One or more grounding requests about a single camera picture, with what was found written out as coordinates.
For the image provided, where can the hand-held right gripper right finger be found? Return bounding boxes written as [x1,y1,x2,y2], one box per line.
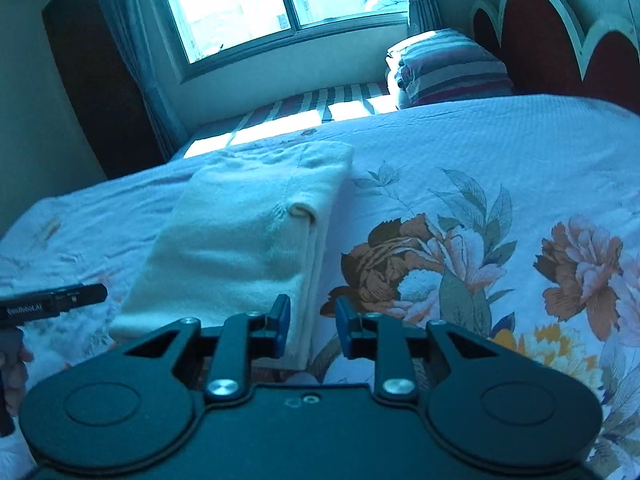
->
[334,296,503,402]

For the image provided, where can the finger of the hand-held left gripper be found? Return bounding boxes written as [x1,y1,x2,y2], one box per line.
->
[54,282,109,315]

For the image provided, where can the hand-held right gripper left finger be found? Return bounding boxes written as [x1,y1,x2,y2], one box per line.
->
[122,294,292,402]

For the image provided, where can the cream knit sweater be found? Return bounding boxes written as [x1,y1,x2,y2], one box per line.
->
[109,141,356,370]

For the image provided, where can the person's left hand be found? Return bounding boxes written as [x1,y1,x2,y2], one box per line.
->
[0,346,35,413]

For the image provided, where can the bed with floral sheet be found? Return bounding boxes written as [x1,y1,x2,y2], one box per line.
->
[0,94,640,480]

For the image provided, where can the dark wooden wardrobe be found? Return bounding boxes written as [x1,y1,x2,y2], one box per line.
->
[41,0,170,182]

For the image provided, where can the striped mattress cover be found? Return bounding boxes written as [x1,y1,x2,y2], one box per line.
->
[169,80,401,162]

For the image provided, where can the blue curtain beside wardrobe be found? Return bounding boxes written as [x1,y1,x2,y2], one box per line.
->
[89,0,190,162]

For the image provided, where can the striped folded quilt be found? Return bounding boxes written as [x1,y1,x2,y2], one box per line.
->
[384,28,516,111]

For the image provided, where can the pale cloth on windowsill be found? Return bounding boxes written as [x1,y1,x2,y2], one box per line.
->
[364,0,410,15]

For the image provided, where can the red and white headboard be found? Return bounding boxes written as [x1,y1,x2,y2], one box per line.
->
[468,0,640,117]

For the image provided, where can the window with grey frame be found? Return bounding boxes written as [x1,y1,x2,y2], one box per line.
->
[145,0,417,85]

